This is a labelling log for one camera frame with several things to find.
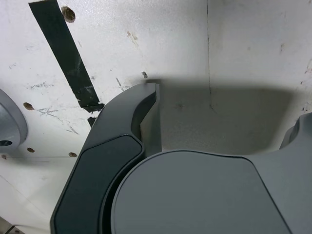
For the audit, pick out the black tape strip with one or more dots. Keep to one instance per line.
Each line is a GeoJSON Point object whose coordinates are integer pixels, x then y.
{"type": "Point", "coordinates": [61, 48]}

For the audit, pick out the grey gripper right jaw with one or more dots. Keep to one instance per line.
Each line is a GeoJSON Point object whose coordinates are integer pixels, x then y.
{"type": "Point", "coordinates": [195, 195]}

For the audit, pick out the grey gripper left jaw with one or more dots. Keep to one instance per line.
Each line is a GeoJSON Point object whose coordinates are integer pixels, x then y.
{"type": "Point", "coordinates": [97, 170]}

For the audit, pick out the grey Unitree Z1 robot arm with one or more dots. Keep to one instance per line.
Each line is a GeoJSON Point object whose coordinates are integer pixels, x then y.
{"type": "Point", "coordinates": [9, 119]}

